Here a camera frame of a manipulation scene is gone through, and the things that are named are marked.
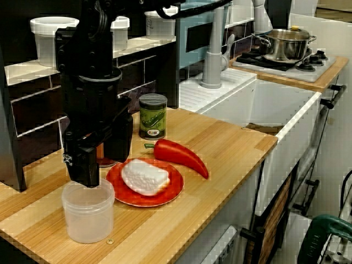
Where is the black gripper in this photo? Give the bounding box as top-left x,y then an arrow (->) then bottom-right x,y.
59,68 -> 135,189

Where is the clear lidless plastic jar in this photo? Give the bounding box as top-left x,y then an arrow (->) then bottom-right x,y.
61,178 -> 116,244

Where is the orange beans toy can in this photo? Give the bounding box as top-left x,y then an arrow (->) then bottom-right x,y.
96,131 -> 121,168

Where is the green peas toy can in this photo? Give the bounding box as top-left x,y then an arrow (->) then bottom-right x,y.
138,93 -> 168,140

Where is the red toy chili pepper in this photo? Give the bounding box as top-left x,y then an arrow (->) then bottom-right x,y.
144,139 -> 210,180

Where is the red round plate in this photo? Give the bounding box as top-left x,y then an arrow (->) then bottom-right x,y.
106,158 -> 184,207

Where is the black tiled backsplash shelf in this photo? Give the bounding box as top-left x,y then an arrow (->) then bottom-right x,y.
4,37 -> 179,168

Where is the dark grey upright panel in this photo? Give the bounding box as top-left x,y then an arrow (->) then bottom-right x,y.
0,43 -> 28,193

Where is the small white lidded jar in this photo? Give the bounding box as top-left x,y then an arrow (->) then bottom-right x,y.
109,15 -> 130,51

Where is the large white lidded jar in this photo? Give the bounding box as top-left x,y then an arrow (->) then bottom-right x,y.
29,16 -> 80,68

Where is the teal box with black window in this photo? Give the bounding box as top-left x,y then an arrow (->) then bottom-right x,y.
175,2 -> 232,70

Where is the grey toy faucet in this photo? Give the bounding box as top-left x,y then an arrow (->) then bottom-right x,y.
199,5 -> 237,89

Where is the medium white lidded jar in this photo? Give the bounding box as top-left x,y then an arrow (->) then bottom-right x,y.
143,10 -> 177,41

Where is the white toy kitchen cabinet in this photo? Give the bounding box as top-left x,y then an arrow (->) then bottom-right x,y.
175,74 -> 352,264

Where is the grey dishwasher panel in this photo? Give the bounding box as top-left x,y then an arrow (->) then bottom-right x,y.
200,225 -> 239,264

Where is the white toy sink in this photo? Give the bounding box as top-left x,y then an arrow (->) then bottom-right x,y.
178,68 -> 322,138

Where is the stainless steel pot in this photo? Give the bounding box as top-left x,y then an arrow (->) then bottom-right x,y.
250,29 -> 317,62

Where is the steel lid yellow knob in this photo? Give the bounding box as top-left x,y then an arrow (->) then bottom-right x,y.
265,25 -> 311,41

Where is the grey toy stove hob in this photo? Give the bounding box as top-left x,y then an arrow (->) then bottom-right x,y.
230,49 -> 337,83

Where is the black bar handle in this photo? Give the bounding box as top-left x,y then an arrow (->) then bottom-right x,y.
320,84 -> 347,109
293,179 -> 320,216
239,227 -> 265,244

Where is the wood panel black frame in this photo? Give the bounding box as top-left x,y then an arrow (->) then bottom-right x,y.
241,162 -> 299,264

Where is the white tapered post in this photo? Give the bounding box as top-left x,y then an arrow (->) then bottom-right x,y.
252,0 -> 273,35

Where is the green handled tool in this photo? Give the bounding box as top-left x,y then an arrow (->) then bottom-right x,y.
296,214 -> 352,264

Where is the thick black cable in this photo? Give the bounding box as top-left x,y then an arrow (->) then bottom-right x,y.
339,169 -> 352,217

